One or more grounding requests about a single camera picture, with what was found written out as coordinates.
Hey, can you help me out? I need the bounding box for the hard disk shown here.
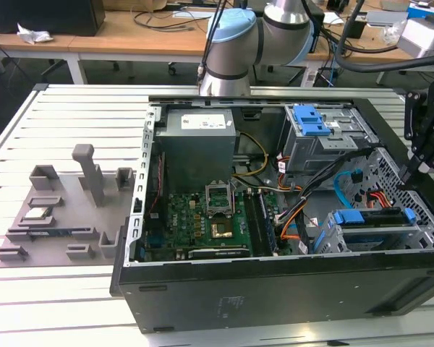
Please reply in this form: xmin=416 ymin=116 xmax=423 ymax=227
xmin=312 ymin=207 xmax=417 ymax=254

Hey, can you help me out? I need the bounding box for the blue empty disk carrier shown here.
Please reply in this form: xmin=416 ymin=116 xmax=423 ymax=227
xmin=292 ymin=104 xmax=330 ymax=137

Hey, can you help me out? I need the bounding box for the grey disk bay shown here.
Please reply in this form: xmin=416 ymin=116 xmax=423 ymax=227
xmin=312 ymin=207 xmax=434 ymax=254

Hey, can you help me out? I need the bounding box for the clear plastic bag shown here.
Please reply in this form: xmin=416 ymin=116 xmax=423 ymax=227
xmin=381 ymin=21 xmax=407 ymax=45

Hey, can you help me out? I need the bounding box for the blue cardboard box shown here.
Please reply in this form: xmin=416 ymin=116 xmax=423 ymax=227
xmin=407 ymin=2 xmax=434 ymax=20

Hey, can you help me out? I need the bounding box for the flat grey box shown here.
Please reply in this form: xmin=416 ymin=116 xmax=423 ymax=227
xmin=367 ymin=10 xmax=409 ymax=27

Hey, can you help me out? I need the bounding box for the small black cube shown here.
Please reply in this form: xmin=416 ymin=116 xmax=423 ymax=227
xmin=343 ymin=20 xmax=367 ymax=39

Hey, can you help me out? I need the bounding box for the grey metal drive cage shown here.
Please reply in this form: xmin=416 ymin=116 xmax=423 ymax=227
xmin=280 ymin=104 xmax=379 ymax=174

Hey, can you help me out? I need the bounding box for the installed RAM stick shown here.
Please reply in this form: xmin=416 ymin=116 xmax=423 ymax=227
xmin=257 ymin=191 xmax=278 ymax=254

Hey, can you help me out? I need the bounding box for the black RAM slot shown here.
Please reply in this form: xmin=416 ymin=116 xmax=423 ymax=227
xmin=244 ymin=191 xmax=267 ymax=256

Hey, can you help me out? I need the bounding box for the metal socket cover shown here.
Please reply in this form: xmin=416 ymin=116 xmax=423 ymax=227
xmin=205 ymin=180 xmax=237 ymax=218

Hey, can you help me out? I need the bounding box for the grey power supply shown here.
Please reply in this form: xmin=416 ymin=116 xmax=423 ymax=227
xmin=154 ymin=108 xmax=239 ymax=181

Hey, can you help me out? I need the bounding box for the CPU socket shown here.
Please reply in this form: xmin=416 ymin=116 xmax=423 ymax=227
xmin=209 ymin=220 xmax=236 ymax=241

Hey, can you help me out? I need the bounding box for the black PC case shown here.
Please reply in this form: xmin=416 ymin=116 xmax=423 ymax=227
xmin=110 ymin=94 xmax=434 ymax=335

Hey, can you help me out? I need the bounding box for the black graphics card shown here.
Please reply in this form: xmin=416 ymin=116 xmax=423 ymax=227
xmin=187 ymin=245 xmax=250 ymax=260

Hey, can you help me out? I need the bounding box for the green motherboard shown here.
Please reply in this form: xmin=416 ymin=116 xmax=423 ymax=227
xmin=144 ymin=187 xmax=286 ymax=261

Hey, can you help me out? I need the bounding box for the long wooden desk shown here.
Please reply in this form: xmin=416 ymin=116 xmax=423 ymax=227
xmin=0 ymin=0 xmax=434 ymax=86

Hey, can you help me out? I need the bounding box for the grey parts rack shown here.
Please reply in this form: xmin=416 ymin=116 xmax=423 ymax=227
xmin=0 ymin=143 xmax=137 ymax=270

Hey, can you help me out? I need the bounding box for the large black box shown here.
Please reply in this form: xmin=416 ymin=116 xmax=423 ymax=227
xmin=0 ymin=0 xmax=106 ymax=37

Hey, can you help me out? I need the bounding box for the RAM stick with blue label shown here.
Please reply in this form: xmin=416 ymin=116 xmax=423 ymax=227
xmin=27 ymin=229 xmax=75 ymax=239

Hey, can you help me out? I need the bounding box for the crumpled white paper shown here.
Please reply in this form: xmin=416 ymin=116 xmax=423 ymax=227
xmin=17 ymin=23 xmax=54 ymax=45

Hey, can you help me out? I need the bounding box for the silver CPU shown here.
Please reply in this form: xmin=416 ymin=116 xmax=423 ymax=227
xmin=23 ymin=208 xmax=54 ymax=221

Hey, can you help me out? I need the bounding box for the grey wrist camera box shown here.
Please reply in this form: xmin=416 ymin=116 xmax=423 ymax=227
xmin=396 ymin=17 xmax=434 ymax=59

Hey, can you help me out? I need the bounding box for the thick black gripper cable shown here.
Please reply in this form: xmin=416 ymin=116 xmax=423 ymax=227
xmin=332 ymin=0 xmax=434 ymax=75

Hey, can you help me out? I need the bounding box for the short orange wire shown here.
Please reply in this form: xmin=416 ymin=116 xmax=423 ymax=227
xmin=365 ymin=190 xmax=401 ymax=210

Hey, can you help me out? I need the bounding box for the blue wire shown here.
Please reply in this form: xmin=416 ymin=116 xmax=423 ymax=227
xmin=333 ymin=168 xmax=362 ymax=210

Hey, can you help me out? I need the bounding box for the black cable bundle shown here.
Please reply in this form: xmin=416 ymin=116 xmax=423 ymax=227
xmin=274 ymin=146 xmax=375 ymax=225

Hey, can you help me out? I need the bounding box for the yellow wire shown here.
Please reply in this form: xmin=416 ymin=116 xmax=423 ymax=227
xmin=233 ymin=132 xmax=268 ymax=178

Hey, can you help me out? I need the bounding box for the long orange wire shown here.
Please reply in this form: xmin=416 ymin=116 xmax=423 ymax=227
xmin=280 ymin=205 xmax=312 ymax=241

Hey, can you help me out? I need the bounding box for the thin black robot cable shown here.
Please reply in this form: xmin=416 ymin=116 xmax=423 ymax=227
xmin=197 ymin=0 xmax=227 ymax=82

